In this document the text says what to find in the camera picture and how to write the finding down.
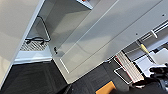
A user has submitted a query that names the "white wardrobe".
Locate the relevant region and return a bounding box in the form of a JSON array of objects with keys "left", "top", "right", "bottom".
[{"left": 0, "top": 0, "right": 98, "bottom": 88}]

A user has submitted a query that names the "white wardrobe shelf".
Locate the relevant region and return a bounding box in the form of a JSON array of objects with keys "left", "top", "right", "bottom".
[{"left": 74, "top": 0, "right": 96, "bottom": 11}]

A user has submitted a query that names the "white wire drying rack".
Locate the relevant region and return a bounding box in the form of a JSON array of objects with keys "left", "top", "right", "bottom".
[{"left": 112, "top": 27, "right": 168, "bottom": 85}]

